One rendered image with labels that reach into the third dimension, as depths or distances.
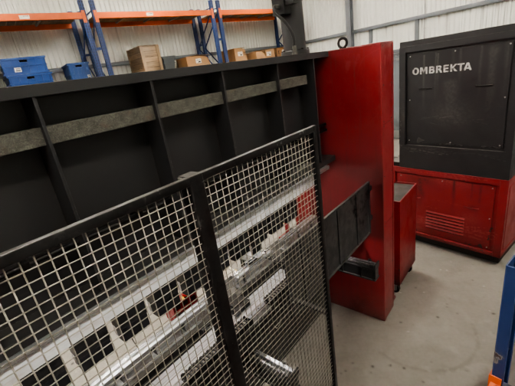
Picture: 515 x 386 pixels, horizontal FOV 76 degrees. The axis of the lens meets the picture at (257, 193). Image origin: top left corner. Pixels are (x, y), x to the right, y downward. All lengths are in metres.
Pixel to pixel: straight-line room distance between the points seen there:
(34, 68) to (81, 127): 6.16
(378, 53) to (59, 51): 7.03
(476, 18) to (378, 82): 6.45
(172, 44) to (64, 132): 8.07
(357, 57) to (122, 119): 1.70
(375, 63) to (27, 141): 2.05
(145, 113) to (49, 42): 7.05
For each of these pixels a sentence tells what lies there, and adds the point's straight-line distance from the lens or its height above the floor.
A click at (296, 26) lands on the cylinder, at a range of 2.45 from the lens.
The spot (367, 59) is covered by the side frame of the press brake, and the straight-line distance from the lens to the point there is 2.55.
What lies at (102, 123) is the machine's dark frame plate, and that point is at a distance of 1.41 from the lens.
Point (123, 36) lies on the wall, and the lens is 8.89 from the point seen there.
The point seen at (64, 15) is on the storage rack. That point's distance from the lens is 7.53.
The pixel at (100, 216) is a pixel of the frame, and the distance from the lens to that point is 0.78.
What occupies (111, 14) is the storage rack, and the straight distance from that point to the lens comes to 7.75.
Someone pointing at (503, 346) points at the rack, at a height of 1.52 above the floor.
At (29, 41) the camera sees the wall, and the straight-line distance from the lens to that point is 8.46.
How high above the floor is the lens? 2.24
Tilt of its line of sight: 20 degrees down
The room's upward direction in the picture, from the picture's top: 9 degrees counter-clockwise
